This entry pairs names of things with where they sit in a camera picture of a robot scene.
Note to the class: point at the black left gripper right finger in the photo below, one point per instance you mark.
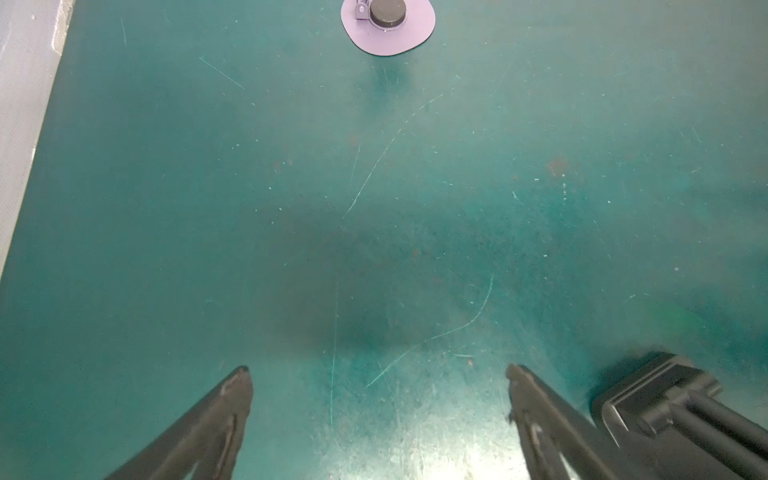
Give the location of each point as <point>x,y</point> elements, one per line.
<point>553,435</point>

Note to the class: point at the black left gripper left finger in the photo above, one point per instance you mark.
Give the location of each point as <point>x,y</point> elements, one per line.
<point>204,442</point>

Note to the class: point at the black folding stand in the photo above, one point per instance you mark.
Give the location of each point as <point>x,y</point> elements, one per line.
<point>665,417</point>

